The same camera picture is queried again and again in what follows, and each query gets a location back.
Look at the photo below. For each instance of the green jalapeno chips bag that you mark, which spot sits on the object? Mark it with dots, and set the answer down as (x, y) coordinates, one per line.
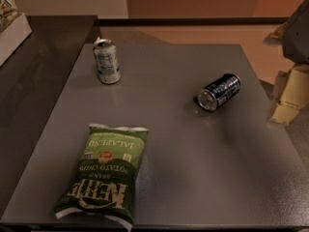
(104, 183)

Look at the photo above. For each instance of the blue pepsi can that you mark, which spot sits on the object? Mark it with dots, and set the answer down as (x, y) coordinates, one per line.
(218, 92)

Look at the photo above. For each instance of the white box with snacks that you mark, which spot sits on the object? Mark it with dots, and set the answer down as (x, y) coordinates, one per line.
(14, 29)

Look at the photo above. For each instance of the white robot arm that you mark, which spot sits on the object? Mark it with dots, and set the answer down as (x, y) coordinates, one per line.
(295, 41)

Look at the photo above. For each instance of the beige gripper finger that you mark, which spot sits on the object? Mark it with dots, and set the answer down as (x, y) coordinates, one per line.
(290, 94)
(278, 33)

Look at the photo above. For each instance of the dark side table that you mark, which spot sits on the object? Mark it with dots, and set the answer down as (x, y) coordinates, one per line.
(31, 81)

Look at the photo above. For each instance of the silver soda can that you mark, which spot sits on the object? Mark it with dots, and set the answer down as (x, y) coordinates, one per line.
(105, 53)

